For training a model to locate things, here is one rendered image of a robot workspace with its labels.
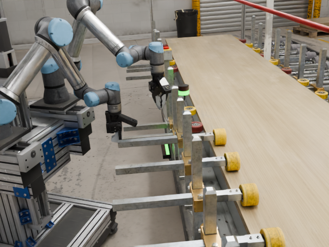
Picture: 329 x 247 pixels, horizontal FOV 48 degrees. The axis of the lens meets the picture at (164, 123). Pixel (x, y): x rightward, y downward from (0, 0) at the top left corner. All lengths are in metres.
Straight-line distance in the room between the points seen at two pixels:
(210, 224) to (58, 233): 1.52
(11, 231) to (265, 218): 1.57
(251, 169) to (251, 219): 0.34
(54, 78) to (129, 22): 7.62
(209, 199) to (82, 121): 1.18
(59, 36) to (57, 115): 0.64
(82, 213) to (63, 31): 1.36
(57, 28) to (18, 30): 8.15
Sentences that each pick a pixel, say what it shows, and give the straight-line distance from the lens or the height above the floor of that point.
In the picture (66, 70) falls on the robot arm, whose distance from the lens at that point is 1.92.
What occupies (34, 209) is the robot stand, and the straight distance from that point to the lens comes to 2.31.
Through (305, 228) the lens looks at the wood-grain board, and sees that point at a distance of 1.36.
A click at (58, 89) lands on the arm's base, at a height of 1.12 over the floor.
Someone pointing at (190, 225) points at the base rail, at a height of 0.70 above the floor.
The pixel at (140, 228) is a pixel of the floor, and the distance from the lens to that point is 2.76.
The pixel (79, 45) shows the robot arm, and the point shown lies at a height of 1.33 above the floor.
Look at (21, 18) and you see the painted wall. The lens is 9.78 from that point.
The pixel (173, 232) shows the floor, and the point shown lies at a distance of 2.70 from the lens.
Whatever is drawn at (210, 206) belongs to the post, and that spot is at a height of 1.07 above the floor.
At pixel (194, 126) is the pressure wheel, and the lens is 2.03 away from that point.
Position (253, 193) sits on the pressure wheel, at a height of 0.97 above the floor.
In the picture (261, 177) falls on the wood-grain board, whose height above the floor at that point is 0.90.
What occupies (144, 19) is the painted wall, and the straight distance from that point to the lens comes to 9.72.
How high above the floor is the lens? 1.73
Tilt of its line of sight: 23 degrees down
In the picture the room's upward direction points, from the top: 3 degrees counter-clockwise
